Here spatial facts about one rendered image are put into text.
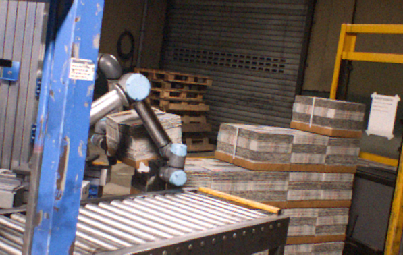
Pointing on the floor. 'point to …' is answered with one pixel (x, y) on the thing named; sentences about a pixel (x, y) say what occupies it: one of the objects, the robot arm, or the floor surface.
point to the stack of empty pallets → (170, 79)
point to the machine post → (62, 126)
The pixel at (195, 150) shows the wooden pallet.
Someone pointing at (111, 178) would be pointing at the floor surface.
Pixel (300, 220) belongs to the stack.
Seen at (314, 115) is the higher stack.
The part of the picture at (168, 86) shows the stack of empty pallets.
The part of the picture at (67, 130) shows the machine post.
